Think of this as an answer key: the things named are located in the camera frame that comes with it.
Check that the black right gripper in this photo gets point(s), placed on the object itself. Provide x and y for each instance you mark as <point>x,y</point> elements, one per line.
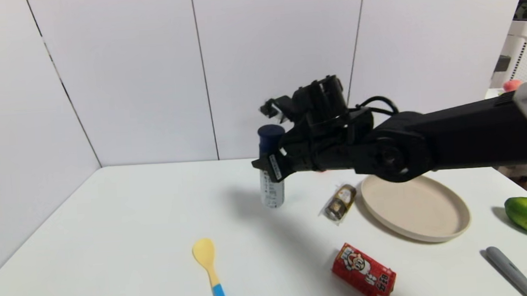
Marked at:
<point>275,167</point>

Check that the blue and white spray bottle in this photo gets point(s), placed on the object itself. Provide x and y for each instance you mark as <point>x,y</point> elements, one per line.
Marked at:
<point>273,193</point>

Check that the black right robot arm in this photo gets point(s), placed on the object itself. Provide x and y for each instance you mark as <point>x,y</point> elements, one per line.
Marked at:
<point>473,135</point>

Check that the beige round plate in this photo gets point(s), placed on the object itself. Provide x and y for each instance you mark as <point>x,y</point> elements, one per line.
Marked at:
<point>416,212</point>

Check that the clear wrapped chocolate pack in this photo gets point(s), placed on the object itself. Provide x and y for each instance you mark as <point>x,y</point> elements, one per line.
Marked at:
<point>340,202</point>

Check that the red milk carton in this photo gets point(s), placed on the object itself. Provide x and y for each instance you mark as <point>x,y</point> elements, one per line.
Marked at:
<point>363,273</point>

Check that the pink peach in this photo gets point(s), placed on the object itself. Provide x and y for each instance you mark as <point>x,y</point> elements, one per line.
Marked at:
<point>511,85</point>

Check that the grey marker pen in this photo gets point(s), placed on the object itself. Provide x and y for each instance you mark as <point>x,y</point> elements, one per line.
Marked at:
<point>508,269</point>

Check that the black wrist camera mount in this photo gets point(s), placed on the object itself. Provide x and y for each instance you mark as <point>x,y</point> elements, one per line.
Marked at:
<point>322,94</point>

